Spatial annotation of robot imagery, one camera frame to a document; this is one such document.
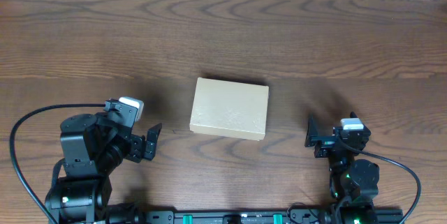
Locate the cardboard box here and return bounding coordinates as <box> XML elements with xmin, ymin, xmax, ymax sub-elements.
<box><xmin>189</xmin><ymin>77</ymin><xmax>269</xmax><ymax>141</ymax></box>

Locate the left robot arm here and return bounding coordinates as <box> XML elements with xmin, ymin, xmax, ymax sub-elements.
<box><xmin>45</xmin><ymin>98</ymin><xmax>162</xmax><ymax>223</ymax></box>

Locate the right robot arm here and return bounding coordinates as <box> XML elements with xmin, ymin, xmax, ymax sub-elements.
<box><xmin>305</xmin><ymin>112</ymin><xmax>379</xmax><ymax>223</ymax></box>

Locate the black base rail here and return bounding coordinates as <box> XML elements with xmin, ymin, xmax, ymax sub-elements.
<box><xmin>104</xmin><ymin>208</ymin><xmax>406</xmax><ymax>224</ymax></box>

